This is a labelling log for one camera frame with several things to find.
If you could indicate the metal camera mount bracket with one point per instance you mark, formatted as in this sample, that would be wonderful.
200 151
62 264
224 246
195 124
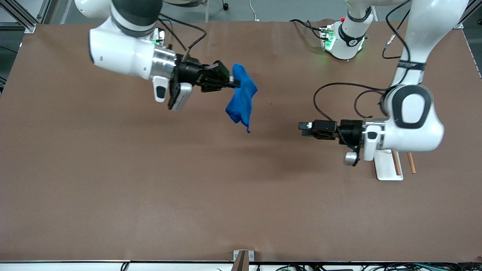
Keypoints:
243 259

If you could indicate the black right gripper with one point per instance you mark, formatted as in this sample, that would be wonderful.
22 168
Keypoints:
187 73

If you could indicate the office chair base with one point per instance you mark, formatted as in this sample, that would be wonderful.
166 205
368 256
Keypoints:
207 11

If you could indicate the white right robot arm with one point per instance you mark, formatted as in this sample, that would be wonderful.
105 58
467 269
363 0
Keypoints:
120 52

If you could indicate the white towel rack base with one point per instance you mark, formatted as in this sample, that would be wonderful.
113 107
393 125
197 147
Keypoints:
388 167

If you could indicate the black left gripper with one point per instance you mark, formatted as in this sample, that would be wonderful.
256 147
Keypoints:
351 131

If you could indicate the wooden rack rod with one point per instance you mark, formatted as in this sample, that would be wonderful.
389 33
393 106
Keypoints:
411 163
396 163

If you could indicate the blue microfibre towel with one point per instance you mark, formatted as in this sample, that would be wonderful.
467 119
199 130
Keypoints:
241 98

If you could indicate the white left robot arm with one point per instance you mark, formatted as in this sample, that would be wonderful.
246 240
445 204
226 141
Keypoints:
410 124

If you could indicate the aluminium frame profile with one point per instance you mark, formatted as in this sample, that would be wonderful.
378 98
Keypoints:
22 17
470 15

